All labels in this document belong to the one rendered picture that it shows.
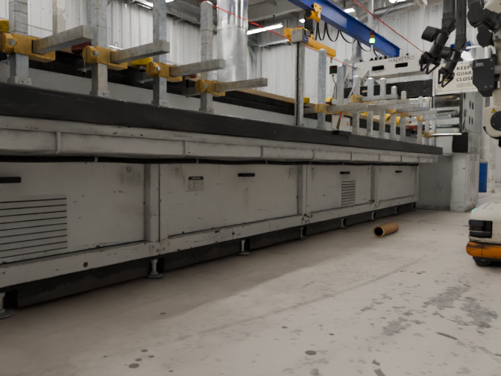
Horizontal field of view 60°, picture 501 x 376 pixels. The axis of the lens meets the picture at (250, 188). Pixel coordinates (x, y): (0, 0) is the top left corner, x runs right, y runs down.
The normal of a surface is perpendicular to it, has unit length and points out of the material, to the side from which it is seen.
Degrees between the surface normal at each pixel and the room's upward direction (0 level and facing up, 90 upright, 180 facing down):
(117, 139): 90
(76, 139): 90
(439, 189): 90
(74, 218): 90
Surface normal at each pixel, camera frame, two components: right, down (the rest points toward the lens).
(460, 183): -0.60, 0.04
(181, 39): 0.80, 0.04
